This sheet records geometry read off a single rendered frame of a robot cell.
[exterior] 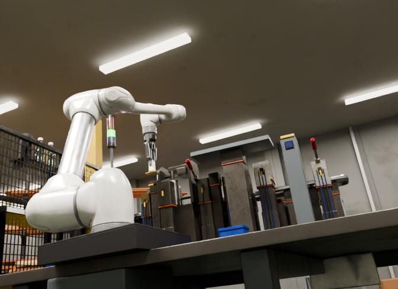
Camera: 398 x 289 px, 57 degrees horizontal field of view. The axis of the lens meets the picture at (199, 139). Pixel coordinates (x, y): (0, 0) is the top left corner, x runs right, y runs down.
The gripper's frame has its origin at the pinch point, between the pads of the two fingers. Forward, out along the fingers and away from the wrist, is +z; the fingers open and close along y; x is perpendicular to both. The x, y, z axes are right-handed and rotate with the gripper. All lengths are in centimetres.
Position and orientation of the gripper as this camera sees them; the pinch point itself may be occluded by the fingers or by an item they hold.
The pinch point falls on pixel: (151, 166)
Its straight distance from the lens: 226.7
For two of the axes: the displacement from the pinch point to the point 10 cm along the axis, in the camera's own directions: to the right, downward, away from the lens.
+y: 3.5, 3.1, 8.8
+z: 1.1, 9.2, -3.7
